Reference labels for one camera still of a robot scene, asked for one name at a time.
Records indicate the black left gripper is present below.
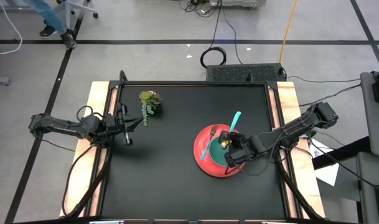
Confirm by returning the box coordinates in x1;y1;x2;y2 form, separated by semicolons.
107;103;144;146

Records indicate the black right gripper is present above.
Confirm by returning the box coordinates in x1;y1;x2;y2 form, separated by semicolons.
219;130;255;169

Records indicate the teal ceramic bowl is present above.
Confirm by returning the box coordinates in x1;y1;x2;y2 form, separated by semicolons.
208;136;240;167

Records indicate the spoon with teal handle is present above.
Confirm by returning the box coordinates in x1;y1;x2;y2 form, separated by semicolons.
228;111;242;134

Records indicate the fork with blue handle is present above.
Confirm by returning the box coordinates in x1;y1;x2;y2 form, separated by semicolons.
200;125;220;161

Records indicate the red round plate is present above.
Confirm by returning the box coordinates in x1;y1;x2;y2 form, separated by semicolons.
193;123;249;179

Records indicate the artificial green potted plant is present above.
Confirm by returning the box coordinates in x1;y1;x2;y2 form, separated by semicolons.
138;90;164;127

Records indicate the wooden table board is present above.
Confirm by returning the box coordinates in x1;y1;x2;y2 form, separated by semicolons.
58;81;326;218

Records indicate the black perforated computer case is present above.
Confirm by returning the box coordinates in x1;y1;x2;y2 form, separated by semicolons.
206;63;286;83

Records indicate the white paper sheet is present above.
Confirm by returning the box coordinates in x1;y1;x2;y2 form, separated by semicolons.
309;138;340;187

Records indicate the grey wheeled office chair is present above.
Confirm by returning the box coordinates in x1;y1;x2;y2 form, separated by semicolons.
57;0;99;32

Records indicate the person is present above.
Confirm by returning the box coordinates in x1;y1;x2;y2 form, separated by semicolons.
22;0;78;50

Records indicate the white box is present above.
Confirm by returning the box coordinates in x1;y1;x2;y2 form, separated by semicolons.
209;0;267;9

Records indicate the grey desk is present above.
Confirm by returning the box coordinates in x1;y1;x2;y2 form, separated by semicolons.
356;151;379;224
360;70;379;159

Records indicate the black table frame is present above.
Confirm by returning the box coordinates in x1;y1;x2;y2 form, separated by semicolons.
58;70;327;224

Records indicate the black arm loop cable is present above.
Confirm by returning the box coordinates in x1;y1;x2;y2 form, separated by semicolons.
76;105;95;123

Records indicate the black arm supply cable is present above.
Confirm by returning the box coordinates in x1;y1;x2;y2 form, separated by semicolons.
61;144;98;218

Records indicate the coiled black cable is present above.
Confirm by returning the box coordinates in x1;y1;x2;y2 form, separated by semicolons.
200;46;227;69

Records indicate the black floor cable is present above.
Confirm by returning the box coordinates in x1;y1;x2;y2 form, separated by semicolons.
222;9;245;65
209;0;224;50

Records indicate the thin black cable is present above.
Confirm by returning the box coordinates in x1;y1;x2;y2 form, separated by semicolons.
299;83;363;108
285;75;362;84

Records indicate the yellow cable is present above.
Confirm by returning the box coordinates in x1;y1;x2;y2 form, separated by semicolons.
278;0;299;65

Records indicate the black cable bundle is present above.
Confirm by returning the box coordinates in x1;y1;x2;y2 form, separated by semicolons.
182;0;212;14

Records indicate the white cable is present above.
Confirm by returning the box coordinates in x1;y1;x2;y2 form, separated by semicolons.
0;0;24;56

